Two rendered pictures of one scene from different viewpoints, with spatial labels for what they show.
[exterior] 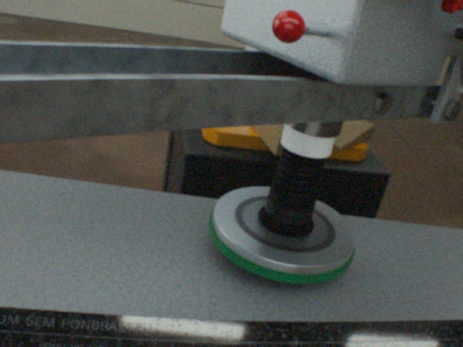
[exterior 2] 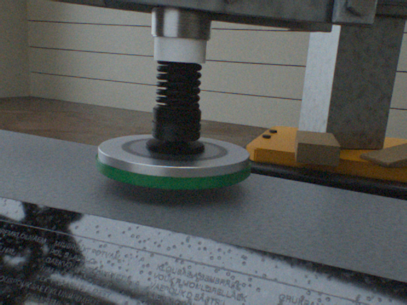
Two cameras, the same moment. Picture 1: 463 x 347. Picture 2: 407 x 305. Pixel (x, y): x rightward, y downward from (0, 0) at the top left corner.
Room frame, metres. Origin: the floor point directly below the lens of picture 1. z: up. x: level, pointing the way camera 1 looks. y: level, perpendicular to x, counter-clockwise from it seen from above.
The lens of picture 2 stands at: (0.14, -0.43, 1.01)
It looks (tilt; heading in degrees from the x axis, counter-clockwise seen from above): 13 degrees down; 33
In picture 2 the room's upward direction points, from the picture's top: 4 degrees clockwise
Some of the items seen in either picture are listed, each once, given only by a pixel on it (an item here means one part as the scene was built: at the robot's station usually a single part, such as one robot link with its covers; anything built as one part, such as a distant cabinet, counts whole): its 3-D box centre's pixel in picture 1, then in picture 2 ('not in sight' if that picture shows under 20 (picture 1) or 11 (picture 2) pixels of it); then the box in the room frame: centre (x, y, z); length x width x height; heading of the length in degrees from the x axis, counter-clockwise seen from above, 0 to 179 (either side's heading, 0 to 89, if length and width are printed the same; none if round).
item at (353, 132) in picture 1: (344, 130); (405, 152); (1.34, -0.28, 0.80); 0.20 x 0.10 x 0.05; 143
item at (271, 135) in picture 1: (280, 131); (315, 146); (1.21, -0.09, 0.81); 0.20 x 0.10 x 0.05; 22
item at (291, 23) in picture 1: (304, 28); not in sight; (0.47, -0.04, 1.18); 0.08 x 0.03 x 0.03; 132
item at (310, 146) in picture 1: (308, 135); (180, 48); (0.61, -0.08, 1.02); 0.07 x 0.07 x 0.04
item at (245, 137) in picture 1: (274, 115); (337, 147); (1.47, -0.08, 0.76); 0.49 x 0.49 x 0.05; 14
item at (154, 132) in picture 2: (288, 209); (175, 133); (0.61, -0.08, 0.91); 0.07 x 0.07 x 0.01
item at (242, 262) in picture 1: (284, 227); (174, 154); (0.61, -0.08, 0.88); 0.22 x 0.22 x 0.04
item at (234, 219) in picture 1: (284, 225); (175, 152); (0.61, -0.08, 0.88); 0.21 x 0.21 x 0.01
